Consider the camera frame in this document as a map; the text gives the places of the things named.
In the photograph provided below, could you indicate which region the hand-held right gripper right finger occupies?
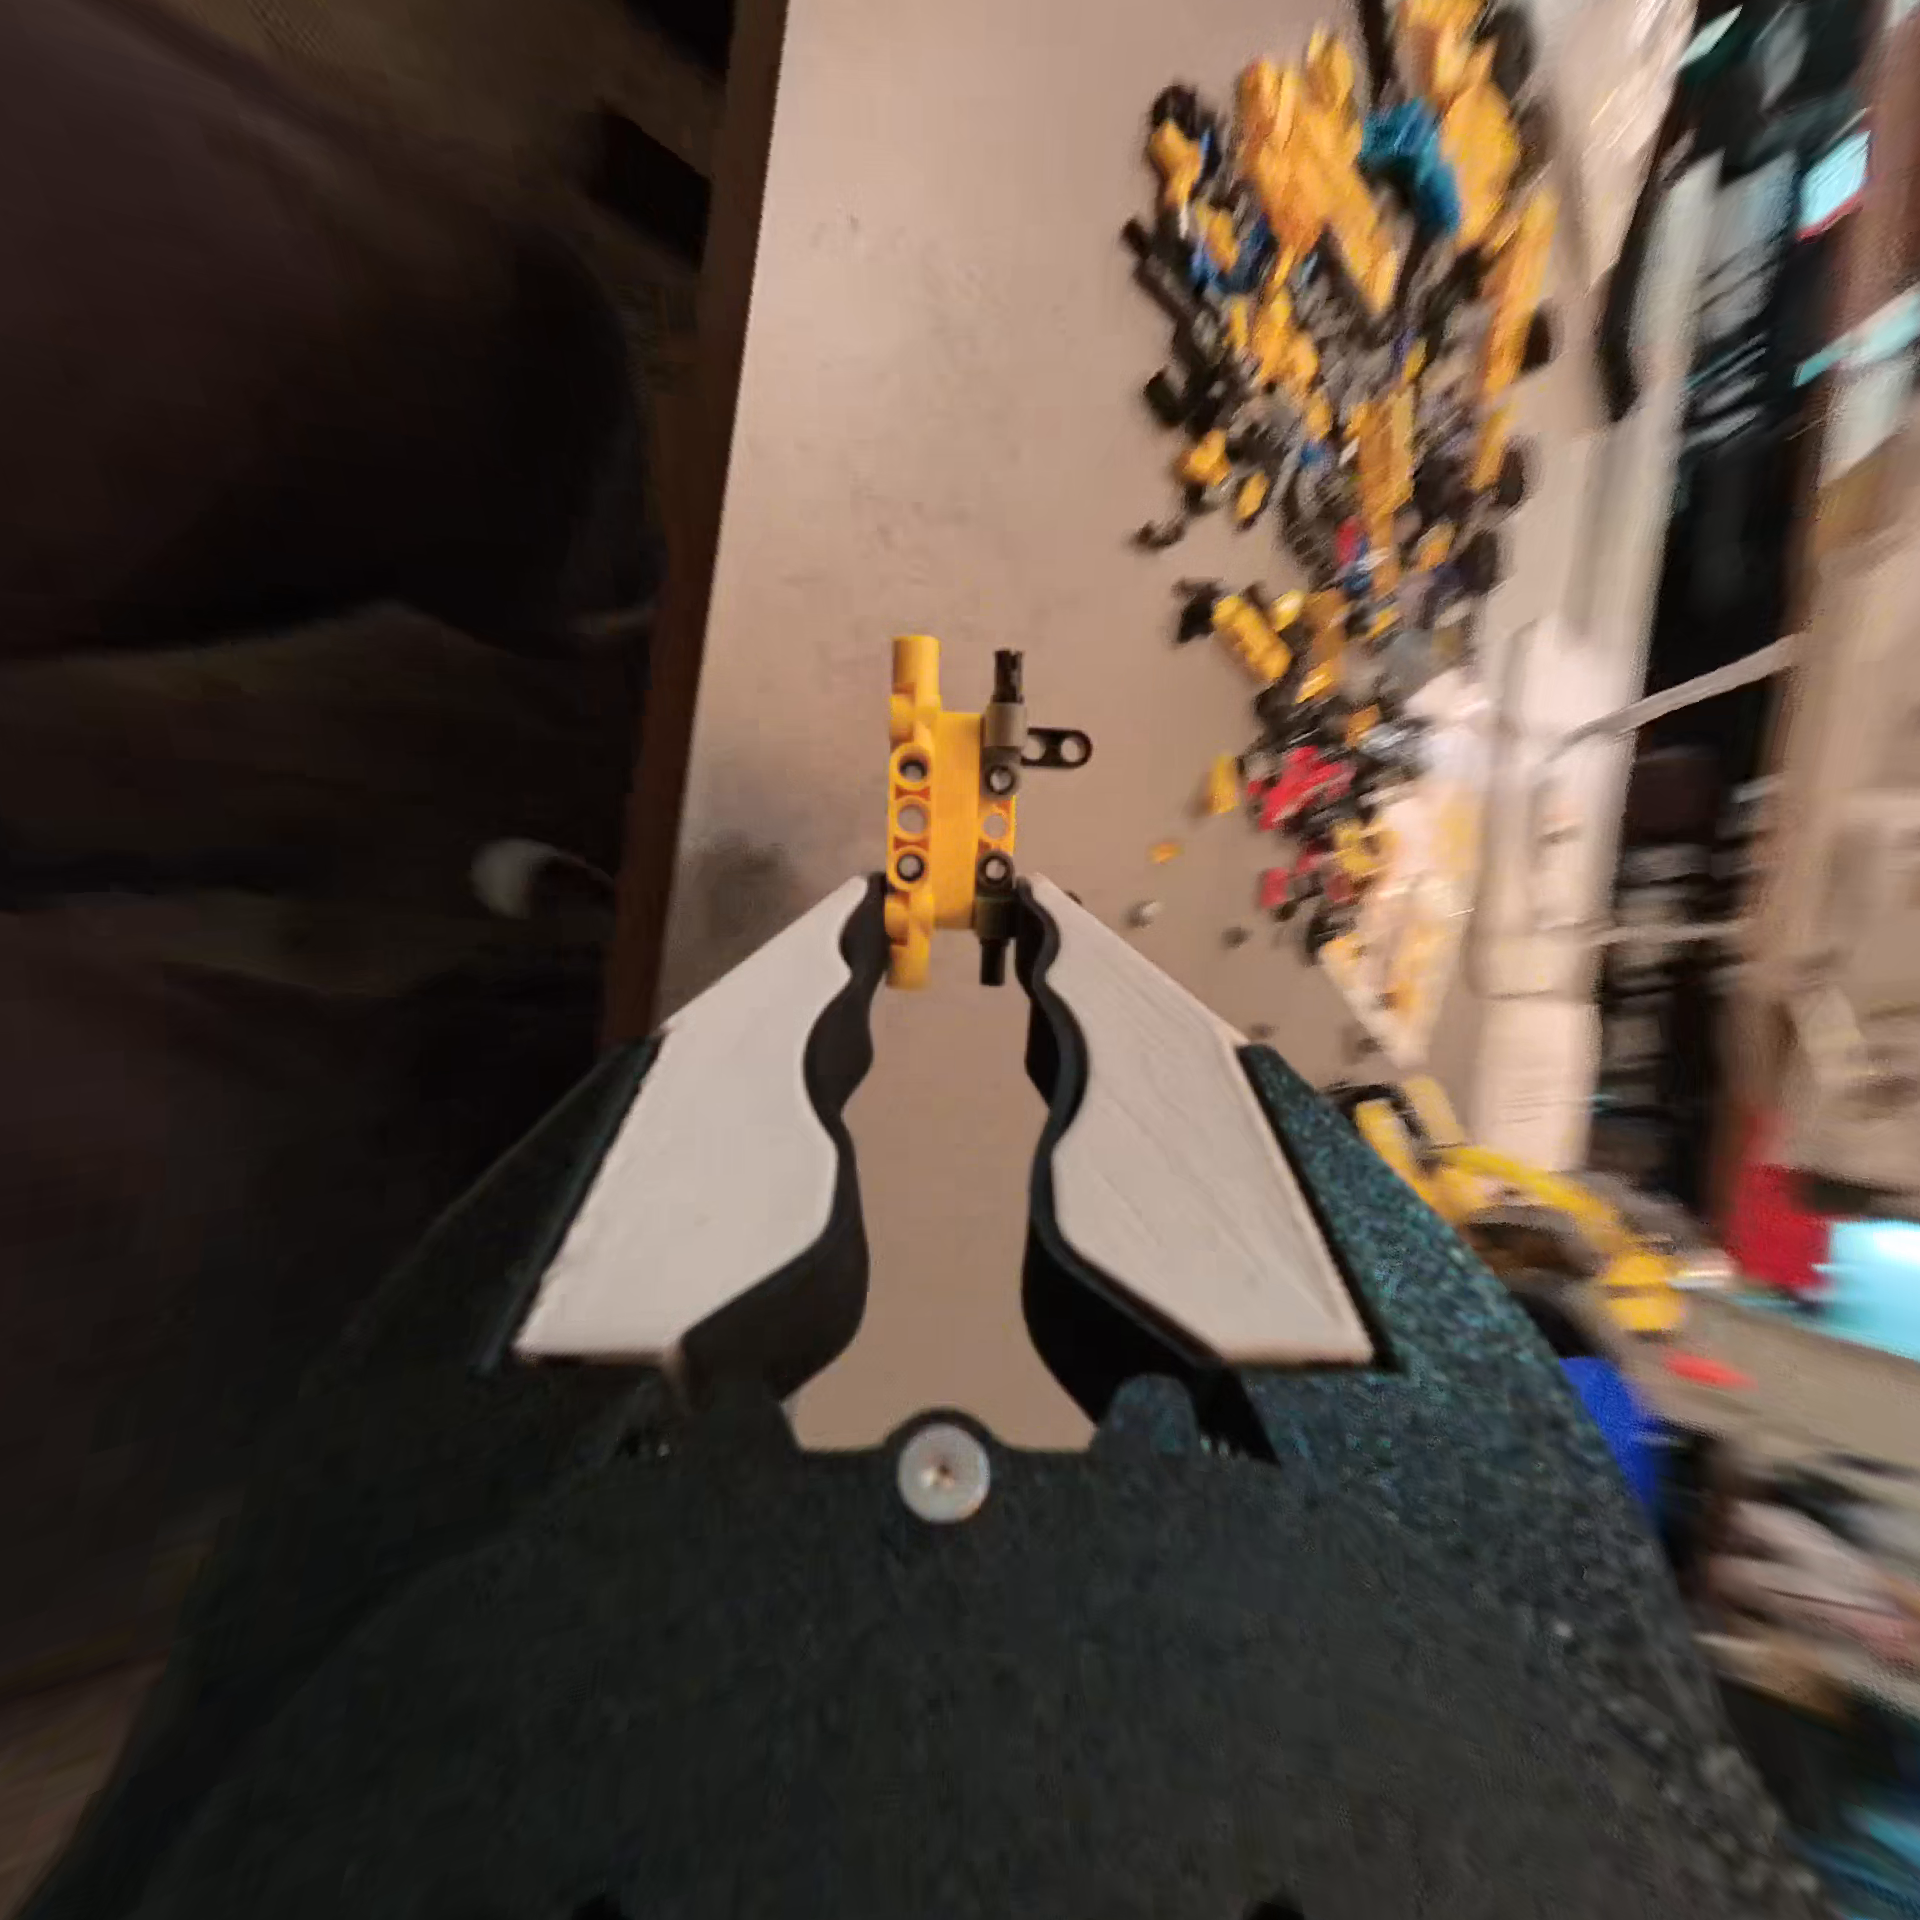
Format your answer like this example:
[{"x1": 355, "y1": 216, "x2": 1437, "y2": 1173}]
[{"x1": 1016, "y1": 874, "x2": 1376, "y2": 1423}]

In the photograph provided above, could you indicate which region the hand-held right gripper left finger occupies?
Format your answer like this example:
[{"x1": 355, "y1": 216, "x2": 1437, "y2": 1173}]
[{"x1": 516, "y1": 874, "x2": 892, "y2": 1409}]

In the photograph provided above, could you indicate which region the yellow toy brick assembly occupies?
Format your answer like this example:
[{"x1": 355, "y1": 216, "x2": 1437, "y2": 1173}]
[{"x1": 881, "y1": 635, "x2": 1097, "y2": 992}]

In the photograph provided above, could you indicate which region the black and yellow toy model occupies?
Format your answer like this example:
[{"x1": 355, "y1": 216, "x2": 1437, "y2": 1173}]
[{"x1": 1349, "y1": 1083, "x2": 1687, "y2": 1339}]

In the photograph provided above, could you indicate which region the yellow printed sticker sheet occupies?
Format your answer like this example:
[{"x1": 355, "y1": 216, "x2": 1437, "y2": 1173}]
[{"x1": 1349, "y1": 646, "x2": 1600, "y2": 1171}]

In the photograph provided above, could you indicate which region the pile of loose toy bricks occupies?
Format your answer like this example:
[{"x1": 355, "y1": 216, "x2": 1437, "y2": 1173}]
[{"x1": 1122, "y1": 0, "x2": 1570, "y2": 1053}]

